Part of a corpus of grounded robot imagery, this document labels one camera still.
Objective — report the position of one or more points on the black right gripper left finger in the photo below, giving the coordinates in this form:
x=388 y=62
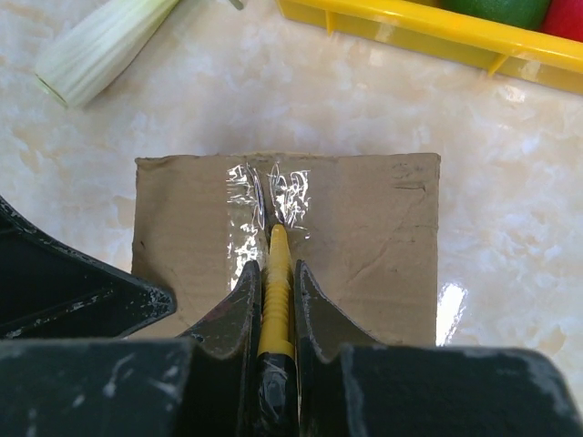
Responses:
x=194 y=385

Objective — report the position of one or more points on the yellow utility knife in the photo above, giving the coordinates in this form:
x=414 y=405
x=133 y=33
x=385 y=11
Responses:
x=276 y=383

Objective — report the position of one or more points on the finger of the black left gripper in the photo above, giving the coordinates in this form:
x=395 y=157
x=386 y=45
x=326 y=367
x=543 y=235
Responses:
x=51 y=291

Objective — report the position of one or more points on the dark green lime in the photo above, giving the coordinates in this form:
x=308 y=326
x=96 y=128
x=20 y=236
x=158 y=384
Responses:
x=526 y=14

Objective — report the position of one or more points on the brown cardboard express box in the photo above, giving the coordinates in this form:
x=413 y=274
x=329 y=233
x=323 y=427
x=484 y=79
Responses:
x=366 y=226

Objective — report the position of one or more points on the red apple front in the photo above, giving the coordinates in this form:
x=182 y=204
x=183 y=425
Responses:
x=564 y=19

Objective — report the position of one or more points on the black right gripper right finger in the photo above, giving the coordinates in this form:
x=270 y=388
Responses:
x=351 y=384

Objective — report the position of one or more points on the green white leek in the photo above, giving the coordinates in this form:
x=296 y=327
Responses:
x=89 y=57

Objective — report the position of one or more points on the yellow plastic fruit tray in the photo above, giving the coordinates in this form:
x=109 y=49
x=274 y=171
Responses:
x=423 y=27

